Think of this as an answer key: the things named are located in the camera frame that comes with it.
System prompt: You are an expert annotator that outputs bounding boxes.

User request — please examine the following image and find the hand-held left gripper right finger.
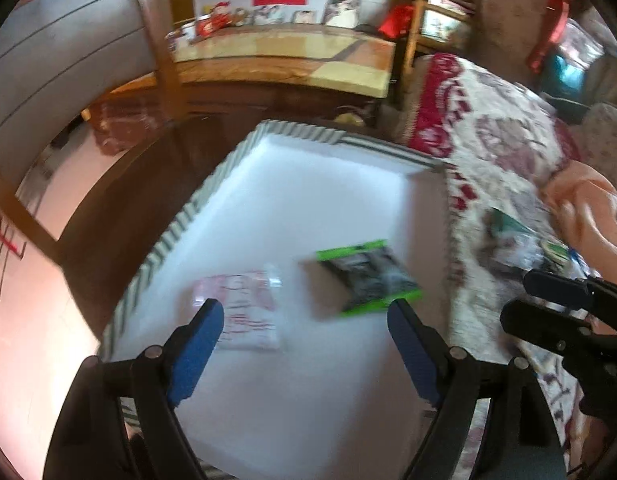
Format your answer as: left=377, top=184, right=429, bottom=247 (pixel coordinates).
left=387, top=298, right=569, bottom=480

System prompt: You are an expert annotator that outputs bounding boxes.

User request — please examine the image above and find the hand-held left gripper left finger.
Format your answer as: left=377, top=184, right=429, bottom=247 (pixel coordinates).
left=43, top=298, right=225, bottom=480

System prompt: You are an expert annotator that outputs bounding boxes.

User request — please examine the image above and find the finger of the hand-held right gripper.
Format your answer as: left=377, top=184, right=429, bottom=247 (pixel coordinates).
left=500, top=300, right=590, bottom=362
left=522, top=269, right=597, bottom=307

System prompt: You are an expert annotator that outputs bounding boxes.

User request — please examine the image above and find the green black snack packet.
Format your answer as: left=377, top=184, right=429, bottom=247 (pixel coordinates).
left=315, top=240, right=423, bottom=318

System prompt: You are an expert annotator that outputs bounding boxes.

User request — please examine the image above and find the white striped cardboard box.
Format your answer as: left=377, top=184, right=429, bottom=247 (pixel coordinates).
left=99, top=120, right=454, bottom=480

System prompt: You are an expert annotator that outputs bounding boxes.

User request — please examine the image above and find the green striped snack packet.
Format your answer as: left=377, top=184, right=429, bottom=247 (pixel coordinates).
left=541, top=240, right=586, bottom=279

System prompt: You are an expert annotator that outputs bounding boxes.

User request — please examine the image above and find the clear plastic snack packet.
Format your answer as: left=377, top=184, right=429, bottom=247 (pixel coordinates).
left=493, top=230, right=545, bottom=272

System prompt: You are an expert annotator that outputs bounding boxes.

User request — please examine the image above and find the pink snack packet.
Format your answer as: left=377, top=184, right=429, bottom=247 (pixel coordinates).
left=193, top=270, right=284, bottom=352

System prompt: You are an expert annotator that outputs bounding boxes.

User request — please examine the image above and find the peach cloth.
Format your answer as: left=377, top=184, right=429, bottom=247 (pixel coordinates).
left=541, top=162, right=617, bottom=286

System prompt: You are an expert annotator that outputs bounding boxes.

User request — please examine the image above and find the floral red white blanket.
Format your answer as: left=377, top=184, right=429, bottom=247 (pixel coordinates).
left=388, top=52, right=617, bottom=480

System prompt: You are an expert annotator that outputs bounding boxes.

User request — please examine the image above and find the teal bag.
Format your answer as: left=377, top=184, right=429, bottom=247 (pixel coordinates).
left=545, top=52, right=586, bottom=101

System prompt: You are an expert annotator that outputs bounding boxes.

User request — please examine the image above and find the taped brown cardboard box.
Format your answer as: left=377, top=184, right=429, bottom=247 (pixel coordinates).
left=88, top=92, right=164, bottom=153

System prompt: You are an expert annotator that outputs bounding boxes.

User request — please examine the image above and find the clear plastic bag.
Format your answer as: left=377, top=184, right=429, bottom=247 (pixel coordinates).
left=558, top=20, right=606, bottom=68

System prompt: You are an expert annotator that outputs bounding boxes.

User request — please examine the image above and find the red hanging cloth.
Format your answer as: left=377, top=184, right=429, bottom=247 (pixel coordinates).
left=527, top=0, right=581, bottom=73

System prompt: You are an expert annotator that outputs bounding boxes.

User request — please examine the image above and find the white printed storage box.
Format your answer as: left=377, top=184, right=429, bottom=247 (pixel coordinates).
left=423, top=7, right=465, bottom=44

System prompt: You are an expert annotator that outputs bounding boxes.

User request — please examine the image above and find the wooden shelf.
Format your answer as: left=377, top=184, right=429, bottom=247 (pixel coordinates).
left=405, top=0, right=476, bottom=68

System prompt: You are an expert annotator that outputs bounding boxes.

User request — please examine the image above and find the red bag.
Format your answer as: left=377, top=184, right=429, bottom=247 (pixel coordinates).
left=378, top=4, right=414, bottom=38

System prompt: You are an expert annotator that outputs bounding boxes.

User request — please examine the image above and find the marble-topped wooden cabinet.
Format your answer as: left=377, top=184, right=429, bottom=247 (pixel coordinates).
left=88, top=25, right=396, bottom=156

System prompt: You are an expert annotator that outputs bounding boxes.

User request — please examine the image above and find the small white container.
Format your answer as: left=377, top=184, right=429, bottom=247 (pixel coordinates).
left=166, top=22, right=196, bottom=54

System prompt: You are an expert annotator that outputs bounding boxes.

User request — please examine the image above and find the dark wooden chair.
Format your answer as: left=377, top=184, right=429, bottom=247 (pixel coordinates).
left=0, top=0, right=189, bottom=266

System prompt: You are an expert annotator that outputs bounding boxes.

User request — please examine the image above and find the red gift box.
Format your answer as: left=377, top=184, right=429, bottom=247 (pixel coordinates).
left=196, top=16, right=229, bottom=37

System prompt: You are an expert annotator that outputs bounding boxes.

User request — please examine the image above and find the red-trimmed frame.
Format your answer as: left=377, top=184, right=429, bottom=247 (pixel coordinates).
left=0, top=200, right=27, bottom=302

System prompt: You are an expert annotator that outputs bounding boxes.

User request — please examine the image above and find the large wedding photo frame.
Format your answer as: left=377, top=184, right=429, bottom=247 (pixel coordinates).
left=325, top=0, right=363, bottom=28

